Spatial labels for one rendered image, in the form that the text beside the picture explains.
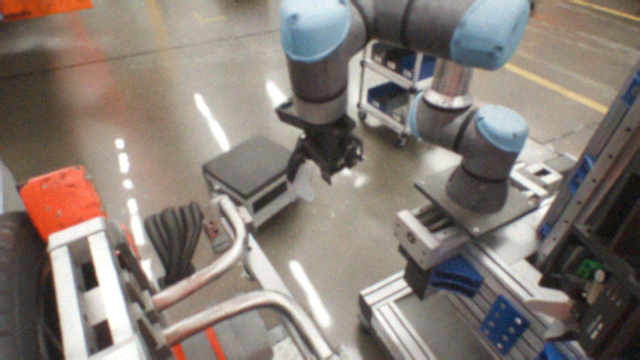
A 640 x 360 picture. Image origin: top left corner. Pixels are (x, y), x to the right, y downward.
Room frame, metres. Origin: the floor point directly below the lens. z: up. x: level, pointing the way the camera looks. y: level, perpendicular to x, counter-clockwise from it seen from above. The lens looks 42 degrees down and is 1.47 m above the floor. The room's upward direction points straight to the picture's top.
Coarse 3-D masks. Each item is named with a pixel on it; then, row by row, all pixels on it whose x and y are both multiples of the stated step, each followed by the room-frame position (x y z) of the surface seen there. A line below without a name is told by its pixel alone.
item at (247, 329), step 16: (224, 320) 0.29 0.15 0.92; (240, 320) 0.29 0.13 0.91; (256, 320) 0.29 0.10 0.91; (192, 336) 0.26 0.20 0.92; (208, 336) 0.26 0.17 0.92; (224, 336) 0.26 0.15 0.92; (240, 336) 0.27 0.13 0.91; (256, 336) 0.27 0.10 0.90; (176, 352) 0.24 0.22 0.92; (192, 352) 0.24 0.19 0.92; (208, 352) 0.24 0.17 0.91; (224, 352) 0.24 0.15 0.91; (240, 352) 0.25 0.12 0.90; (256, 352) 0.25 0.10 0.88; (272, 352) 0.26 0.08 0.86
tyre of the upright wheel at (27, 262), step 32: (0, 224) 0.28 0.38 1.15; (32, 224) 0.33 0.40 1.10; (0, 256) 0.23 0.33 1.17; (32, 256) 0.27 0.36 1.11; (0, 288) 0.19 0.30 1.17; (32, 288) 0.22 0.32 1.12; (0, 320) 0.16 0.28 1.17; (32, 320) 0.18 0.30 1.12; (0, 352) 0.13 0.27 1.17; (32, 352) 0.15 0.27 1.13
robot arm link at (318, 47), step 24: (288, 0) 0.40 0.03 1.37; (312, 0) 0.40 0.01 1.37; (336, 0) 0.40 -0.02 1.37; (288, 24) 0.38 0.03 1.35; (312, 24) 0.37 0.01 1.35; (336, 24) 0.38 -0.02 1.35; (360, 24) 0.42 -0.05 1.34; (288, 48) 0.39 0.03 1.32; (312, 48) 0.37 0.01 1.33; (336, 48) 0.38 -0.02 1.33; (360, 48) 0.43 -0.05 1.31; (288, 72) 0.41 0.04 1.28; (312, 72) 0.38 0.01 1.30; (336, 72) 0.39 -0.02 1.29; (312, 96) 0.39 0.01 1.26; (336, 96) 0.40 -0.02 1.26
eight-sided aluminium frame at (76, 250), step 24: (72, 240) 0.29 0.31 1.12; (96, 240) 0.29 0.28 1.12; (120, 240) 0.38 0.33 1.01; (72, 264) 0.26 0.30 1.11; (96, 264) 0.25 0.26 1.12; (72, 288) 0.22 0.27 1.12; (120, 288) 0.22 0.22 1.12; (144, 288) 0.42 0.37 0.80; (72, 312) 0.19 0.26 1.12; (120, 312) 0.19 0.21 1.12; (72, 336) 0.17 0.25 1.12; (120, 336) 0.17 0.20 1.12
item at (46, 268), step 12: (48, 264) 0.30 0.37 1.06; (48, 276) 0.31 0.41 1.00; (84, 276) 0.38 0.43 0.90; (36, 288) 0.24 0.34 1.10; (48, 288) 0.30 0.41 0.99; (36, 300) 0.22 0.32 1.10; (48, 300) 0.28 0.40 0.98; (36, 312) 0.20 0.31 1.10; (48, 312) 0.27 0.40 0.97; (48, 324) 0.33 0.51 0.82; (48, 336) 0.21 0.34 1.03; (60, 336) 0.25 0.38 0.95; (48, 348) 0.20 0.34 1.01; (60, 348) 0.21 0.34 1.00
